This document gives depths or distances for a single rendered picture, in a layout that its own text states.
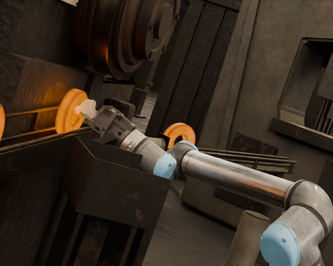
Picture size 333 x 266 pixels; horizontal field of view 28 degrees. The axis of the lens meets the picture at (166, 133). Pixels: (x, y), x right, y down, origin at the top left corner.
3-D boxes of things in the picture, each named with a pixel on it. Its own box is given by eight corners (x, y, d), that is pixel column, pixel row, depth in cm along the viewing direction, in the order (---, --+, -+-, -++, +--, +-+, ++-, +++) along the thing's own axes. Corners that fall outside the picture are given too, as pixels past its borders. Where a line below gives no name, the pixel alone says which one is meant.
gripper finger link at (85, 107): (80, 91, 207) (102, 108, 205) (70, 106, 208) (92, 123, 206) (76, 90, 204) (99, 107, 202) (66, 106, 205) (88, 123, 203)
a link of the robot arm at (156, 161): (157, 191, 201) (163, 176, 193) (126, 167, 203) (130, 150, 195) (175, 172, 206) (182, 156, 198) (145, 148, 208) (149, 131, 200)
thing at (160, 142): (137, 148, 260) (140, 133, 259) (155, 150, 266) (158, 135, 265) (145, 153, 256) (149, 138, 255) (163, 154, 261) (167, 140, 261)
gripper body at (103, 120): (110, 104, 208) (139, 126, 205) (94, 126, 209) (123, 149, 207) (101, 103, 201) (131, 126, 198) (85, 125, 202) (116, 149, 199)
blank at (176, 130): (164, 164, 270) (169, 167, 267) (156, 132, 262) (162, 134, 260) (193, 149, 277) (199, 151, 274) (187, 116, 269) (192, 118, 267)
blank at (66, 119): (62, 89, 199) (72, 93, 198) (83, 86, 214) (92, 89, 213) (49, 138, 202) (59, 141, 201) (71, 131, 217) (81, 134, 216)
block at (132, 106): (84, 155, 248) (105, 95, 246) (92, 154, 256) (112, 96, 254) (110, 165, 246) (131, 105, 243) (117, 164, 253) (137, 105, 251)
